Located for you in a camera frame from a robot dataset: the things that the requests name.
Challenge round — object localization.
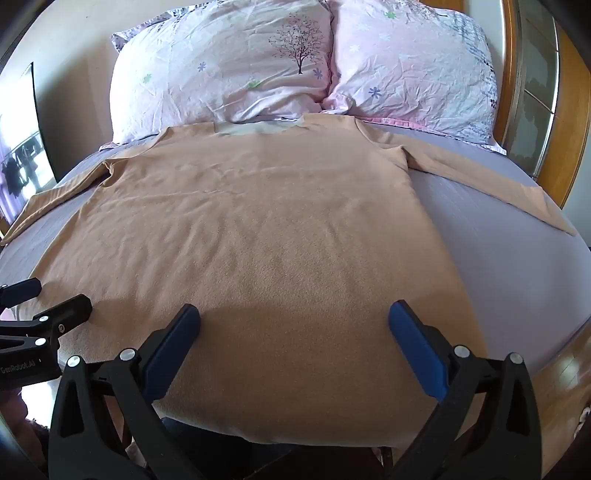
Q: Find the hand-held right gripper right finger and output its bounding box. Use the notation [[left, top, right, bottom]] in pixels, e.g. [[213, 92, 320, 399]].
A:
[[389, 300, 542, 480]]

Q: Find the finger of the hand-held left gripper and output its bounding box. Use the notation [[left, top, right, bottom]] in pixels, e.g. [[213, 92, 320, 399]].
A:
[[0, 278, 43, 309], [0, 294, 92, 354]]

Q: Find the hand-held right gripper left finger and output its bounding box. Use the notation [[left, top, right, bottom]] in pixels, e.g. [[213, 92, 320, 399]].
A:
[[48, 303, 202, 480]]

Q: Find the beige long-sleeve shirt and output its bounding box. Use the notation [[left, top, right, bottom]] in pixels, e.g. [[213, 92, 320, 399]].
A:
[[0, 114, 579, 447]]

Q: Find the window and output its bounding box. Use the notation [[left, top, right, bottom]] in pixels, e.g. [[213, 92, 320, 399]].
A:
[[0, 62, 58, 222]]

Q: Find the wooden headboard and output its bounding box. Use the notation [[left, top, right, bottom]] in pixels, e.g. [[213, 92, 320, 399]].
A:
[[493, 0, 591, 210]]

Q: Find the pink floral pillow with tree print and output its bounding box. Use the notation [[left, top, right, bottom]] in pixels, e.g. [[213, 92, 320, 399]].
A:
[[109, 0, 335, 145]]

